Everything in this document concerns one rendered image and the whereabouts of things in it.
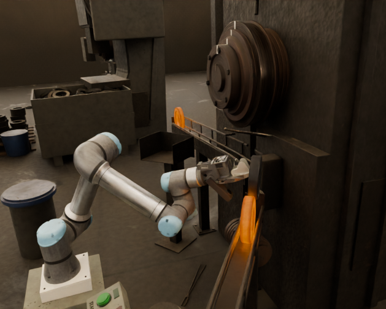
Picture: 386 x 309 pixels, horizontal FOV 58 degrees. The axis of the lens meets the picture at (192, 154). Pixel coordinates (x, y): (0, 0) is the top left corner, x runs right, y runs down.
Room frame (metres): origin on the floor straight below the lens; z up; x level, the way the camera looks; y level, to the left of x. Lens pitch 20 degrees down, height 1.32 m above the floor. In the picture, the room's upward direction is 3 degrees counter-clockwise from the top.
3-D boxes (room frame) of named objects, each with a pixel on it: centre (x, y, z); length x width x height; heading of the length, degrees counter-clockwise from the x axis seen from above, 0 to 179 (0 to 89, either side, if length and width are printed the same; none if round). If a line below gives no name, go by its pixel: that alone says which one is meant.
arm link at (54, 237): (1.26, 0.59, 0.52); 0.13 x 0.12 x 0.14; 161
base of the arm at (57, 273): (1.25, 0.59, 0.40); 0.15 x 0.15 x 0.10
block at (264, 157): (1.38, -0.32, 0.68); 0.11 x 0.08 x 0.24; 108
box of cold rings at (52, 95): (4.00, 1.26, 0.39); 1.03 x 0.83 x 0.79; 112
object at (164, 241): (1.99, 0.15, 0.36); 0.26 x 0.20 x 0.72; 53
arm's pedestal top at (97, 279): (1.25, 0.59, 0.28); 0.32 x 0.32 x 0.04; 19
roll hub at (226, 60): (1.57, -0.15, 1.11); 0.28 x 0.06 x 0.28; 18
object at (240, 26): (1.60, -0.24, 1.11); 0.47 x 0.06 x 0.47; 18
